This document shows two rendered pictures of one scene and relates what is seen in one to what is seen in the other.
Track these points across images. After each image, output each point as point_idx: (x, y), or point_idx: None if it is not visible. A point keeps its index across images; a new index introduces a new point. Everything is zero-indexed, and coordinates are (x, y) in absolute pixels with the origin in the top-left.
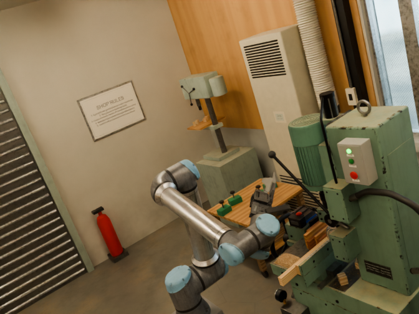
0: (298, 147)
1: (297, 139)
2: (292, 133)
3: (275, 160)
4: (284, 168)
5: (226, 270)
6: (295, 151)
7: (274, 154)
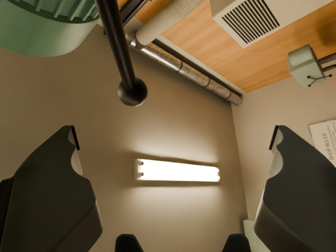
0: (24, 2)
1: (7, 26)
2: (28, 47)
3: (127, 81)
4: (113, 42)
5: None
6: (78, 2)
7: (119, 89)
